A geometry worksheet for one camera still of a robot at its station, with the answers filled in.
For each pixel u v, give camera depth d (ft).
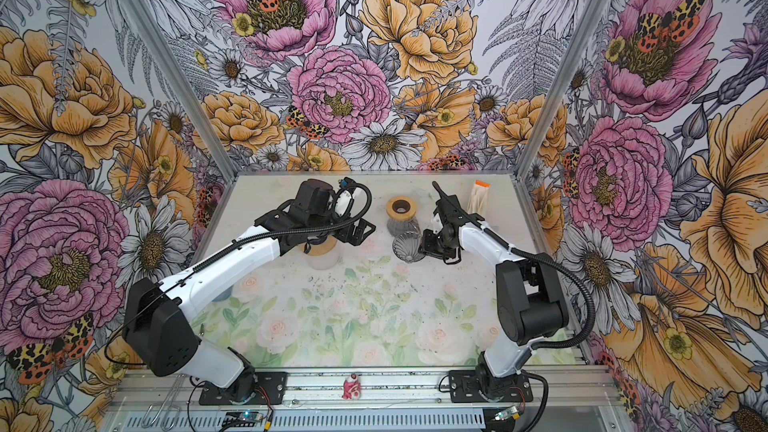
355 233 2.37
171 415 2.35
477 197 3.35
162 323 1.35
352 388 2.34
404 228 3.27
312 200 2.03
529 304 1.52
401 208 3.27
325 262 3.17
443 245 2.57
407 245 3.16
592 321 1.37
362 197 2.10
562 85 3.10
